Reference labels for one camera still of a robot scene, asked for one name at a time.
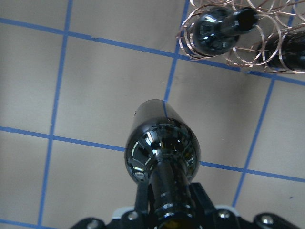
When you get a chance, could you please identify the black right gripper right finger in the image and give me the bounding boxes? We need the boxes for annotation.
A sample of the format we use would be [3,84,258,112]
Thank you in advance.
[190,182,215,214]

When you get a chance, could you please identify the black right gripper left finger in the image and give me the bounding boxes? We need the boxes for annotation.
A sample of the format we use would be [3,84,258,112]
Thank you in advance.
[134,181,149,214]

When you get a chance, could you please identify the dark wine bottle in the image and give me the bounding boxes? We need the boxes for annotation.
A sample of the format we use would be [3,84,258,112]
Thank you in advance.
[192,7,258,56]
[125,99,200,224]

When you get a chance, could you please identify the dark wine bottle in basket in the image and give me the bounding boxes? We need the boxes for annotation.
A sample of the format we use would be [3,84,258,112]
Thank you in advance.
[192,7,258,56]

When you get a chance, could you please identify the copper wire wine basket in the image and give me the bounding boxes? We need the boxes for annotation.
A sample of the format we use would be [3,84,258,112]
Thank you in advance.
[177,0,305,74]

